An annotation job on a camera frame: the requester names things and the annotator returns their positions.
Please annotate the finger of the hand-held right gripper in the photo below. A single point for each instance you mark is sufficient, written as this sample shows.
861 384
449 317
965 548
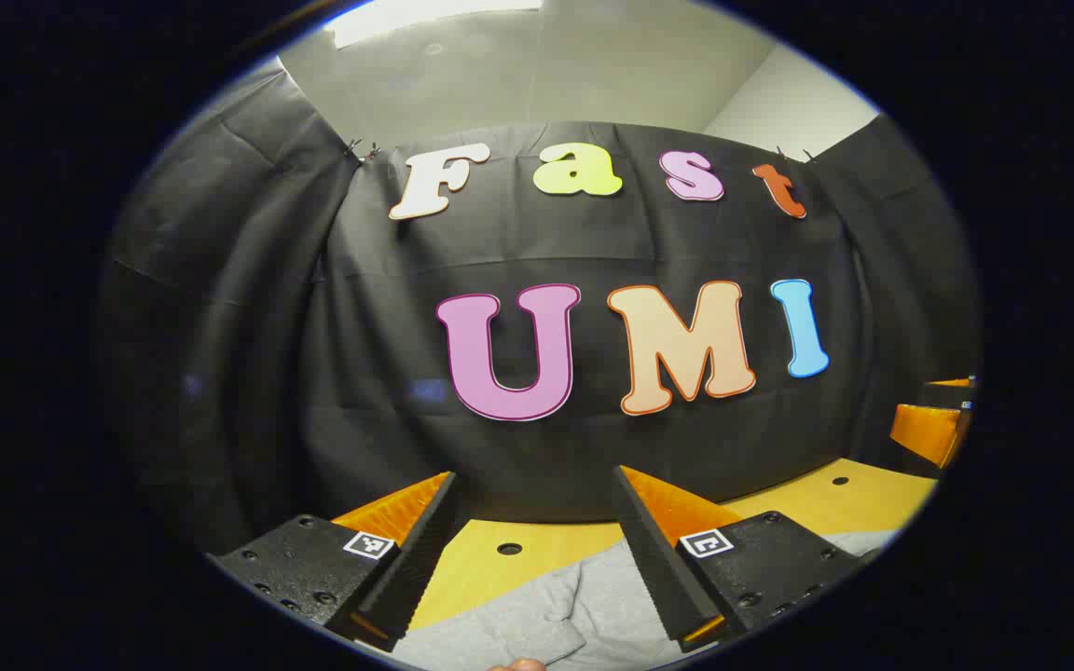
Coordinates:
929 433
952 391

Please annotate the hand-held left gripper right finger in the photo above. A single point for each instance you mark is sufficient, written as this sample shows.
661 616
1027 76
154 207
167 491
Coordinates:
663 568

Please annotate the black backdrop cloth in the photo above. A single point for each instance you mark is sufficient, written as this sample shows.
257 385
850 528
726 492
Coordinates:
388 354

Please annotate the grey zip-neck sweatshirt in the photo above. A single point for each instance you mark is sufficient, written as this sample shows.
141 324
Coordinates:
537 615

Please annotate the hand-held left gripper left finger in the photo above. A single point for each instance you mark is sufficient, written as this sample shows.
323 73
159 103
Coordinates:
406 568

